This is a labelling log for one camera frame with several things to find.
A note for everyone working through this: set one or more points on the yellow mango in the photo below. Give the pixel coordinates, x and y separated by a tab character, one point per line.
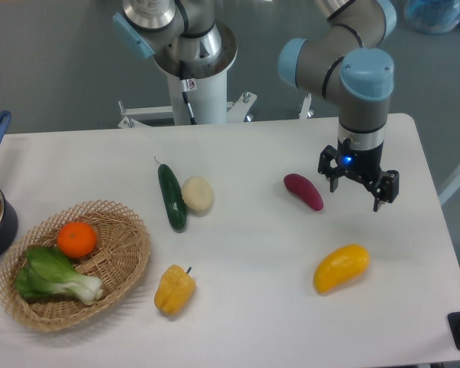
341	266

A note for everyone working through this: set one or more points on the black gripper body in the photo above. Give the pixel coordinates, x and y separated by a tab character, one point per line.
362	166

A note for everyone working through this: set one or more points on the yellow bell pepper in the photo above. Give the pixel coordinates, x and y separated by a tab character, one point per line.
176	286

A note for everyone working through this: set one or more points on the purple sweet potato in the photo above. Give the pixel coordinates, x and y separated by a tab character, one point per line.
305	190

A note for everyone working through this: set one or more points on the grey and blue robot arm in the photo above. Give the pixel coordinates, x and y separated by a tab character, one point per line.
345	67

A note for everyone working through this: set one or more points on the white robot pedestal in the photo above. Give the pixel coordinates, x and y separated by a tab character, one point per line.
193	101

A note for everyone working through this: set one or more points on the woven wicker basket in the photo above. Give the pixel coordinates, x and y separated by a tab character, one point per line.
119	260

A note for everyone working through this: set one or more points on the blue plastic bag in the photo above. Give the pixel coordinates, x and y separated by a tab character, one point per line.
432	17

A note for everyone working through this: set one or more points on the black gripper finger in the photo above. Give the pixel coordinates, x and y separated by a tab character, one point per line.
325	167
386	189

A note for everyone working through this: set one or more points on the green cucumber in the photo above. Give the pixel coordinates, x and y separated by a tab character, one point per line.
172	197

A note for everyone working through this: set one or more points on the pale round potato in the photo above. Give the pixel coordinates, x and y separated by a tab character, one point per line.
197	193

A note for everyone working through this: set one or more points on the orange tangerine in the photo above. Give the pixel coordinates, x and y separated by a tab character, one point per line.
76	239

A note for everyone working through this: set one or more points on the green bok choy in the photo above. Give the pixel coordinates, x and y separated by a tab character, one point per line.
48	272

